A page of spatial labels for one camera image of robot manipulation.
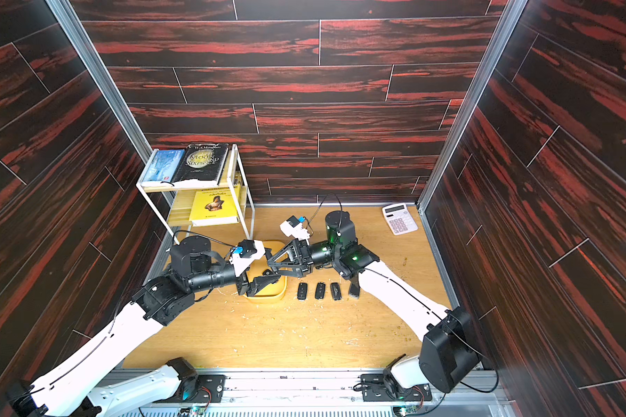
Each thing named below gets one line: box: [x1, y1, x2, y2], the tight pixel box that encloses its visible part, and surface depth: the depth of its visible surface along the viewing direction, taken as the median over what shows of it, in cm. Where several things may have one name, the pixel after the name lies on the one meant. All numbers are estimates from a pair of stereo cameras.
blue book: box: [142, 149, 187, 182], surface depth 88 cm
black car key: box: [297, 282, 308, 300], surface depth 95 cm
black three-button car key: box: [314, 281, 327, 300], surface depth 95 cm
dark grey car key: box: [348, 281, 361, 299], surface depth 93 cm
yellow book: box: [189, 186, 240, 227], surface depth 95 cm
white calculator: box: [382, 203, 419, 236], surface depth 115 cm
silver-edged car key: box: [330, 282, 342, 301], surface depth 94 cm
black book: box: [172, 142, 230, 187], surface depth 87 cm
